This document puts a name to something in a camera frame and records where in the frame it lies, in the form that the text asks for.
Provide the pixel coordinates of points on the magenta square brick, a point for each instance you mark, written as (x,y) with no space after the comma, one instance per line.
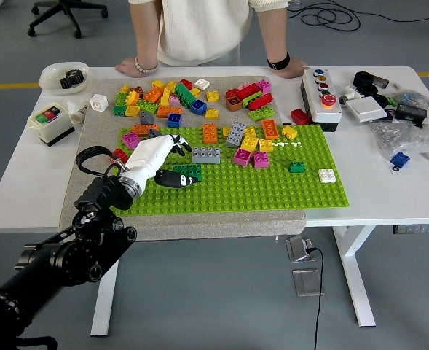
(242,156)

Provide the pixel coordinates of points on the silver floor plate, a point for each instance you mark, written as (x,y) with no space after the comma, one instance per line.
(307,282)

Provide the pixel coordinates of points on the person's left hand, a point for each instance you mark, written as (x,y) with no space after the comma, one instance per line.
(293,68)

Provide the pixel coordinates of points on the clear bag with blue part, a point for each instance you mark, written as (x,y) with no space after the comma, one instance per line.
(411,97)

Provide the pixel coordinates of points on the silver floor socket box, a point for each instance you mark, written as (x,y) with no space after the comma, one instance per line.
(296,249)

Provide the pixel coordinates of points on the green toy baseplate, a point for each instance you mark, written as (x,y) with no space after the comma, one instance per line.
(236,193)

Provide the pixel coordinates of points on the black power adapter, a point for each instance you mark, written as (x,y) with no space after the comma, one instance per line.
(411,113)

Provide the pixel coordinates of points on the white tube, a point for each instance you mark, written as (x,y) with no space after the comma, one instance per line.
(76,109)

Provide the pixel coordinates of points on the brown hollow brick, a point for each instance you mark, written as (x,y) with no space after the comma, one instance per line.
(233,104)

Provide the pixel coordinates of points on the pink square brick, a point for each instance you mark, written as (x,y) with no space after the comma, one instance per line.
(264,85)
(261,159)
(131,140)

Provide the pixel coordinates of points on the red long brick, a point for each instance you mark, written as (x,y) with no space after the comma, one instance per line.
(248,91)

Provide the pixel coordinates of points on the lime green long brick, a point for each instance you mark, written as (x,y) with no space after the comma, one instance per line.
(261,113)

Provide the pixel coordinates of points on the black gear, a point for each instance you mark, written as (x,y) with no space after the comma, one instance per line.
(72,78)

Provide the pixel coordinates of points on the red rounded brick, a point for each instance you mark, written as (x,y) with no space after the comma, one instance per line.
(260,101)

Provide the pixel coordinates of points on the orange-yellow brick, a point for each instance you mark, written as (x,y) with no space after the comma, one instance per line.
(132,97)

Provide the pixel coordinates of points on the push-button control box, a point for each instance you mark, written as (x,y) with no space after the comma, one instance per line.
(325,113)

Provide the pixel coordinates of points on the person's left forearm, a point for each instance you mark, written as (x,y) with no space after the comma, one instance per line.
(272,33)

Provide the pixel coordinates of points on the grey slope brick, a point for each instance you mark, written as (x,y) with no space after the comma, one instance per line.
(146,119)
(154,133)

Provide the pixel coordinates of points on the small dark green brick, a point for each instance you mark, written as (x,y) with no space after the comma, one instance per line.
(297,166)

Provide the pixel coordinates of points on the dark green long brick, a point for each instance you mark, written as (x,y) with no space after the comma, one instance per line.
(193,170)

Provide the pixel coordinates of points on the person's right hand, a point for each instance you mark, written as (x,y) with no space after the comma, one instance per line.
(128,66)

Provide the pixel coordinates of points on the red square brick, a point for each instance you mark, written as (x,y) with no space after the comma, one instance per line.
(120,155)

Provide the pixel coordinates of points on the white square brick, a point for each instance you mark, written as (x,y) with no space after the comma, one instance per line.
(327,175)
(202,84)

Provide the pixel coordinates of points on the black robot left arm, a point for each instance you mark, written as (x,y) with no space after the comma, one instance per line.
(101,197)

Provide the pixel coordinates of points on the person's right forearm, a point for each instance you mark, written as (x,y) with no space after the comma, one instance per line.
(146,36)

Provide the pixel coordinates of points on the white table leg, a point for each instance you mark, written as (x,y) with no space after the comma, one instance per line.
(356,277)
(105,299)

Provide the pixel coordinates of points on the extra long green brick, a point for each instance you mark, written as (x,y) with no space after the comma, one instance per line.
(185,94)

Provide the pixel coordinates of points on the yellow square brick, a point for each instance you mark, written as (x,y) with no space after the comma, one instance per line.
(212,96)
(212,113)

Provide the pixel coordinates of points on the white cube brick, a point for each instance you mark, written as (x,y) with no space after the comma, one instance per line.
(98,102)

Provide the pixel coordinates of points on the black office chair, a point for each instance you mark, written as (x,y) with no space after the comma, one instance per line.
(68,11)

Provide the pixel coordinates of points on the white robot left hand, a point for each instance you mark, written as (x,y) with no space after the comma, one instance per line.
(148,155)

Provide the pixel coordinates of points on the tall yellow brick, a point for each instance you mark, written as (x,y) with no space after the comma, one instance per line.
(165,96)

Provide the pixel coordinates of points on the orange long brick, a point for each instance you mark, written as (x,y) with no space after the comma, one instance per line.
(270,129)
(169,111)
(141,129)
(209,133)

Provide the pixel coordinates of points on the white red-green switch box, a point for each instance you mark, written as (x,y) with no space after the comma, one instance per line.
(50,131)

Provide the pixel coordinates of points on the small yellow brick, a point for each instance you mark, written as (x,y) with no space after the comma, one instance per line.
(226,132)

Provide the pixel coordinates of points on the lime green flat brick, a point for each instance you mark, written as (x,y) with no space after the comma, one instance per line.
(252,97)

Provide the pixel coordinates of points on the grey-brown mat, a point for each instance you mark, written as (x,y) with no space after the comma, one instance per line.
(199,228)

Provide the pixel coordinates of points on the white bowl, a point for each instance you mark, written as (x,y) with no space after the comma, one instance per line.
(50,78)

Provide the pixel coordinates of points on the flat-lying grey long brick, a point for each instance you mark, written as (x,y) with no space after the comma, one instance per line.
(207,156)

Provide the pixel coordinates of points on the person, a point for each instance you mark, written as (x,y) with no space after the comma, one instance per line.
(199,25)

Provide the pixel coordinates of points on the white switch plate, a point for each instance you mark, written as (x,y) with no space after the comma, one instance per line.
(366,110)

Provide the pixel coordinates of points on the black wristwatch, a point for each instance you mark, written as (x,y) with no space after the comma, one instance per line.
(278,63)

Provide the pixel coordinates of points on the blue square brick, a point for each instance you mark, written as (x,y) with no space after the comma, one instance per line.
(198,106)
(174,120)

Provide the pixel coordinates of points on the tilted grey long brick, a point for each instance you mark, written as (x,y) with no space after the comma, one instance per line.
(236,133)

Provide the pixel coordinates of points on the white plastic fitting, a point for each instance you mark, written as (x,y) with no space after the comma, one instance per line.
(349,95)

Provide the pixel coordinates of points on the grey table control panel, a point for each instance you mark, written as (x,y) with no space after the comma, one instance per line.
(418,229)

